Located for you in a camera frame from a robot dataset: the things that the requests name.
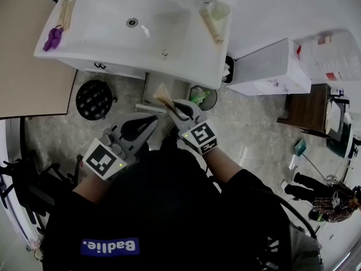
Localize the brown wooden cabinet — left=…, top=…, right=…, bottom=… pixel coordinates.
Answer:
left=276, top=83, right=333, bottom=138

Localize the person's black shirt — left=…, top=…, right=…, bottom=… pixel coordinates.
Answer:
left=41, top=135, right=293, bottom=271

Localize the dark green round basin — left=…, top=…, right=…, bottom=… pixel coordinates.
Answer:
left=325, top=96, right=361, bottom=160

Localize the person's left forearm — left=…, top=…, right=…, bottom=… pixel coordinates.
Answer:
left=71, top=172, right=115, bottom=206

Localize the black bin with white waste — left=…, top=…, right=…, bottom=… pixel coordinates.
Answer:
left=221, top=55, right=236, bottom=85

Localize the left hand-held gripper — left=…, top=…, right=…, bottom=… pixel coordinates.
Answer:
left=82, top=113, right=159, bottom=181

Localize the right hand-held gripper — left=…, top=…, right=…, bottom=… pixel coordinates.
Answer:
left=165, top=99, right=218, bottom=155

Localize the purple hair clip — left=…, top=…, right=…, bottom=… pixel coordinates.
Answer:
left=42, top=25, right=64, bottom=52

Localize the black metal rack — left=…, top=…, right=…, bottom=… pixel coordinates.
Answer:
left=0, top=150, right=84, bottom=238

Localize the translucent plastic bag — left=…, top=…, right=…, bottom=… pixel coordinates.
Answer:
left=292, top=29, right=361, bottom=82

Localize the black round stool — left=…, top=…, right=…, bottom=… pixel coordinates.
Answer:
left=75, top=79, right=118, bottom=121

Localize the white box cabinet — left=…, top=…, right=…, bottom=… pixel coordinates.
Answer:
left=226, top=37, right=312, bottom=97

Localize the beige wooden comb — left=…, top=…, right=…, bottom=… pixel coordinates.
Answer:
left=58, top=0, right=77, bottom=31

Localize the white ceramic sink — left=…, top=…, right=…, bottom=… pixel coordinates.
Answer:
left=33, top=0, right=232, bottom=90

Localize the teal dustpan with handle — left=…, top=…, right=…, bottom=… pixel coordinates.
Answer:
left=289, top=138, right=329, bottom=181

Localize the tan paper packet item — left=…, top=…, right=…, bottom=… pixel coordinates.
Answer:
left=153, top=82, right=177, bottom=116

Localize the beige tube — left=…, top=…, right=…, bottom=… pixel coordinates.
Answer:
left=198, top=8, right=224, bottom=45

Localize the white vanity cabinet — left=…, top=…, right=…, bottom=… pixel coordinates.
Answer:
left=55, top=56, right=148, bottom=81

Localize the black cable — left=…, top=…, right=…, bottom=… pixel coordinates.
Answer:
left=250, top=187, right=320, bottom=240

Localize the person's right forearm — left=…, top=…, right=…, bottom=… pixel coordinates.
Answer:
left=201, top=146, right=244, bottom=183

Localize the black mesh bin green bag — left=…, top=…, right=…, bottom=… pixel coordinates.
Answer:
left=188, top=84, right=218, bottom=112

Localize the white drawer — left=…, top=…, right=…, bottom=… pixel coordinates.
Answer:
left=135, top=72, right=193, bottom=114

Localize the beige board panel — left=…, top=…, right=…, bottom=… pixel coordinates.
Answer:
left=0, top=0, right=78, bottom=120

